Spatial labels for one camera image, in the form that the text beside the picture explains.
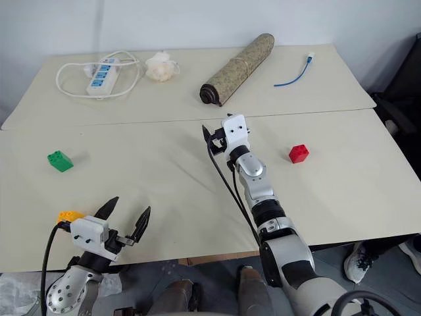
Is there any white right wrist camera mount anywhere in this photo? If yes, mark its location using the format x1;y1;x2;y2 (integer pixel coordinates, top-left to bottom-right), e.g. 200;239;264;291
220;114;250;155

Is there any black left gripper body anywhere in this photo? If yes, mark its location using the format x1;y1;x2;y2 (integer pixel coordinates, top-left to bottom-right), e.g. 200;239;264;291
104;229;136;263

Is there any red toy brick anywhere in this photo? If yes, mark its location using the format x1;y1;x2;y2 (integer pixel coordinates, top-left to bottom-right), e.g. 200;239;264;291
288;143;310;164

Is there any clear plastic sheet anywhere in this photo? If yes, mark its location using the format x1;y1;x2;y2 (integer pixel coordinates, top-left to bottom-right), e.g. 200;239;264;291
0;261;123;316

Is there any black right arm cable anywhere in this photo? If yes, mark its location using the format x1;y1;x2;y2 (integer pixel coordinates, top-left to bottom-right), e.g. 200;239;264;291
205;143;263;246

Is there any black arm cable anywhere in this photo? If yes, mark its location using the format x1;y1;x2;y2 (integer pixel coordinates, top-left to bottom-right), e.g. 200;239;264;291
40;221;72;316
205;143;263;246

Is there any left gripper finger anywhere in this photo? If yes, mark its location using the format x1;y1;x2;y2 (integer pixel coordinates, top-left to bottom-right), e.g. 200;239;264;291
94;196;120;221
129;205;152;244

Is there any white sneaker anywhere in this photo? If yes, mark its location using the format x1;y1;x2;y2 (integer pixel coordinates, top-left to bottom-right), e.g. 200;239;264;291
343;241;376;285

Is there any crumpled white plastic bag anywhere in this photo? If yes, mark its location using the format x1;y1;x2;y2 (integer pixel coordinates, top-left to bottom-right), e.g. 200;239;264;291
144;49;182;84

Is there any dark rounded shape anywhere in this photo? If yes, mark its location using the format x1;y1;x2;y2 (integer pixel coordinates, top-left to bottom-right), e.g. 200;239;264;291
237;265;274;316
153;278;202;316

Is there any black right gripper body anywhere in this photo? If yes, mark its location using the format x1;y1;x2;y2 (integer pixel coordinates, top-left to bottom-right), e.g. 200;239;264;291
210;127;228;156

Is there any white blue power strip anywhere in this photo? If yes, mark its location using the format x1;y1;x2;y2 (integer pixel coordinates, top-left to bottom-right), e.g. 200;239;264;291
86;56;120;97

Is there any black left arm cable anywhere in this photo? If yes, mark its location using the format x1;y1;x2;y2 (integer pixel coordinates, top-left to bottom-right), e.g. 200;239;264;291
40;221;72;316

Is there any thick black cable loop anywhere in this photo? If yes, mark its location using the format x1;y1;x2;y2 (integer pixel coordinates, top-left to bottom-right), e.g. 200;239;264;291
334;288;421;316

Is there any blue cable with white plug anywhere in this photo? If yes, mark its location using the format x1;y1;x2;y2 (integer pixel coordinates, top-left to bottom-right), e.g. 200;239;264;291
273;52;316;88

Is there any black chair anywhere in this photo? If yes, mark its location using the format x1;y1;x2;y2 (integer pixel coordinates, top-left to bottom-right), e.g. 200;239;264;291
370;32;421;159

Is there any yellow toy brick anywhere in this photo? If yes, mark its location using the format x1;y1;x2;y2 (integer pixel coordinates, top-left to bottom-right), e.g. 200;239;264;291
57;210;86;225

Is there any green toy brick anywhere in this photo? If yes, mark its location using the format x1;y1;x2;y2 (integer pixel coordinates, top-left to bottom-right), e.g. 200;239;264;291
47;149;74;173

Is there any rolled speckled mat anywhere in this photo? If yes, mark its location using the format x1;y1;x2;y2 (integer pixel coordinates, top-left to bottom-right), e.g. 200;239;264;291
199;32;276;108

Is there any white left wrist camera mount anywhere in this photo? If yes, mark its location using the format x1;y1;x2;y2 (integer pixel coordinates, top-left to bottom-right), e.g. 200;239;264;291
70;215;118;263

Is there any white power strip with cord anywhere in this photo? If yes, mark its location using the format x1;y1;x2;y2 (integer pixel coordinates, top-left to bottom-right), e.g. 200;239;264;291
55;49;146;100

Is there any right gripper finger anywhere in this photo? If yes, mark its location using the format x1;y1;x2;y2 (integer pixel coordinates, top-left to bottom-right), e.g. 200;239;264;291
201;124;214;148

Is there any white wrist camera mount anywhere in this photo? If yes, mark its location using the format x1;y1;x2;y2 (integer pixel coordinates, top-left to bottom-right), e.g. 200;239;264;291
220;114;250;155
70;215;118;263

